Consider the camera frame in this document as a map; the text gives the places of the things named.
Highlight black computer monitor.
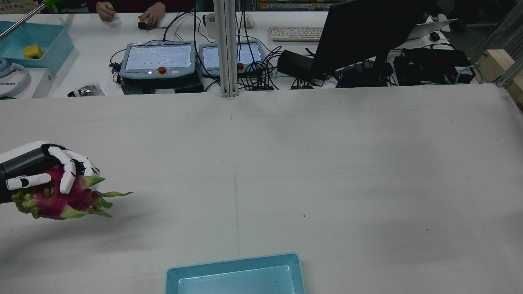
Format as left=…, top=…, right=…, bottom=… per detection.
left=311, top=0, right=438, bottom=88

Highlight aluminium frame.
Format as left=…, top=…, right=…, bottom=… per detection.
left=474, top=4, right=523, bottom=88

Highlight person's right hand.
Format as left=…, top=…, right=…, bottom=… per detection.
left=96, top=2, right=118, bottom=22

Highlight colourful printed box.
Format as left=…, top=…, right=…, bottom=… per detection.
left=0, top=0, right=41, bottom=15

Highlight wooden block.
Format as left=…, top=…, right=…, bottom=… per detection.
left=474, top=49, right=523, bottom=111

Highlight silver laptop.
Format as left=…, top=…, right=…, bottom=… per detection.
left=407, top=18, right=458, bottom=40

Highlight metal rod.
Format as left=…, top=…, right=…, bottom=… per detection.
left=0, top=3, right=45, bottom=40

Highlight person's left hand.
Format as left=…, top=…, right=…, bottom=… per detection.
left=138, top=2, right=167, bottom=29

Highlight aluminium profile post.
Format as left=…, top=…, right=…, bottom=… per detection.
left=212, top=0, right=239, bottom=98

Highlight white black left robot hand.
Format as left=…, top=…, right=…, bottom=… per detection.
left=0, top=141, right=101, bottom=204

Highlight light blue bin holding toy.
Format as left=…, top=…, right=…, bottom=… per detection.
left=0, top=20, right=75, bottom=76

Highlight white mug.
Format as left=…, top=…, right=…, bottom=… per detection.
left=202, top=12, right=218, bottom=40

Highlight white keyboard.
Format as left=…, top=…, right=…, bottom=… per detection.
left=269, top=26, right=324, bottom=42

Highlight pink dragon fruit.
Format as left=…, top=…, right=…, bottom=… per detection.
left=11, top=165, right=133, bottom=221

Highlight coiled black cables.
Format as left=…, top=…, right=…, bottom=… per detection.
left=241, top=45, right=283, bottom=89

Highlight teal cable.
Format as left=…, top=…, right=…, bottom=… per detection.
left=455, top=65, right=484, bottom=85

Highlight large grey teach pendant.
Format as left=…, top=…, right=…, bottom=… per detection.
left=120, top=40, right=197, bottom=80

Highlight small grey teach pendant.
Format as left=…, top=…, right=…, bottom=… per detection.
left=199, top=40, right=266, bottom=78

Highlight white cardboard box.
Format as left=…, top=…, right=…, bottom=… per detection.
left=0, top=67, right=56, bottom=99

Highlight black electronics box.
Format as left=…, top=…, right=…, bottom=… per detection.
left=393, top=48, right=476, bottom=86

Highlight yellow printed box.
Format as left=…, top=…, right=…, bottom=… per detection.
left=258, top=2, right=332, bottom=11

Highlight green plastic object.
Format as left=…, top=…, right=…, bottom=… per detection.
left=42, top=0, right=66, bottom=13

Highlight person's dark torso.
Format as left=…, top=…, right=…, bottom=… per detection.
left=87, top=0, right=197, bottom=13

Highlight black box under pendant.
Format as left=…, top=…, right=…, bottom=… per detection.
left=121, top=69, right=205, bottom=95

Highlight clear plastic bag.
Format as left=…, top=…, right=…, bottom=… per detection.
left=67, top=82, right=105, bottom=98

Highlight yellow toy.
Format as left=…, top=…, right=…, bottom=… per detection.
left=23, top=44, right=44, bottom=60

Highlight empty light blue bin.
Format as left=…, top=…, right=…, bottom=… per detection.
left=165, top=252, right=306, bottom=294

